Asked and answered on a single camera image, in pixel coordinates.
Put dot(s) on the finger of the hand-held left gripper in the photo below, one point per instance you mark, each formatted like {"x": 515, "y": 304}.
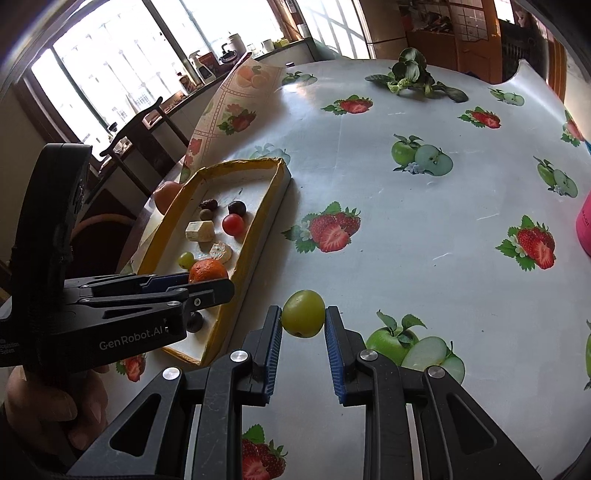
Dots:
{"x": 161, "y": 280}
{"x": 207, "y": 293}

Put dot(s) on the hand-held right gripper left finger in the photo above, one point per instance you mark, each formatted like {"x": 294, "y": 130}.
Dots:
{"x": 272, "y": 355}

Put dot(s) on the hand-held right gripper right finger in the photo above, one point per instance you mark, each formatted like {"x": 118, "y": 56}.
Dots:
{"x": 334, "y": 360}

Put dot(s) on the small orange mandarin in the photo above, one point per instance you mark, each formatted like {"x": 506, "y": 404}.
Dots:
{"x": 207, "y": 271}

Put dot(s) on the green grape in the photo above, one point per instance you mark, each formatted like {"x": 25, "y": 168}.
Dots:
{"x": 186, "y": 261}
{"x": 303, "y": 314}

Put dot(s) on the dark purple grape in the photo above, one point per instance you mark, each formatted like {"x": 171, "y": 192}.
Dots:
{"x": 194, "y": 321}
{"x": 237, "y": 208}

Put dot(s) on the large pale spongy food chunk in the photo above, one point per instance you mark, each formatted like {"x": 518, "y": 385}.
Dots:
{"x": 201, "y": 230}

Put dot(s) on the brown longan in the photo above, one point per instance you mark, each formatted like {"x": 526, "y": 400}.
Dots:
{"x": 205, "y": 214}

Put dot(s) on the dark red date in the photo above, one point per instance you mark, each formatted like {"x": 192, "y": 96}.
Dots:
{"x": 210, "y": 204}

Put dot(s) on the white foam tray yellow rim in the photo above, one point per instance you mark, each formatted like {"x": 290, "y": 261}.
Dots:
{"x": 217, "y": 189}

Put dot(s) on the person's left hand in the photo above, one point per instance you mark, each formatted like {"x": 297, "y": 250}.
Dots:
{"x": 46, "y": 415}

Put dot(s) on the curved yellow chair back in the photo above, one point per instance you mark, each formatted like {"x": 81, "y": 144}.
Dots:
{"x": 104, "y": 221}

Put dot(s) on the red cherry tomato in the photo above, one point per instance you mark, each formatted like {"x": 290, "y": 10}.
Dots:
{"x": 233, "y": 225}

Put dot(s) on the red apple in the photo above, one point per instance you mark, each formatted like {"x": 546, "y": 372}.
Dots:
{"x": 166, "y": 196}

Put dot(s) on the fruit print tablecloth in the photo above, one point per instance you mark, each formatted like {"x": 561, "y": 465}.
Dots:
{"x": 415, "y": 277}

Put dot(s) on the dark wooden chair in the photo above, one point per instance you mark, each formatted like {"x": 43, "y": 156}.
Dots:
{"x": 143, "y": 134}

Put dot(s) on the large window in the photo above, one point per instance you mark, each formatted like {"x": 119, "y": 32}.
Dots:
{"x": 115, "y": 60}

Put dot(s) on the small brown bottle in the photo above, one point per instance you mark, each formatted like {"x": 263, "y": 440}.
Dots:
{"x": 184, "y": 81}

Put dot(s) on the red brown box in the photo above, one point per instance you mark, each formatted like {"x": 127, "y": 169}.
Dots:
{"x": 210, "y": 62}

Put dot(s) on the black teapot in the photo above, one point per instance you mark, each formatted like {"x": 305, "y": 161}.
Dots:
{"x": 227, "y": 56}

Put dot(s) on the white ceramic jar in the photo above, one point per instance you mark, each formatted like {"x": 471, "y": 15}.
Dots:
{"x": 235, "y": 44}

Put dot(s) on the white mug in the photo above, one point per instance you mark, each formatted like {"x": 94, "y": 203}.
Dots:
{"x": 267, "y": 45}

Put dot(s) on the pink thermos cup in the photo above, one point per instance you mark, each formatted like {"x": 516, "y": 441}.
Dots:
{"x": 585, "y": 226}

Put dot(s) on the green bok choy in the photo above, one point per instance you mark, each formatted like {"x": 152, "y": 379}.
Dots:
{"x": 408, "y": 71}

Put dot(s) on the wooden glass cabinet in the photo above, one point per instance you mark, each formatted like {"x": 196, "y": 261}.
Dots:
{"x": 448, "y": 27}

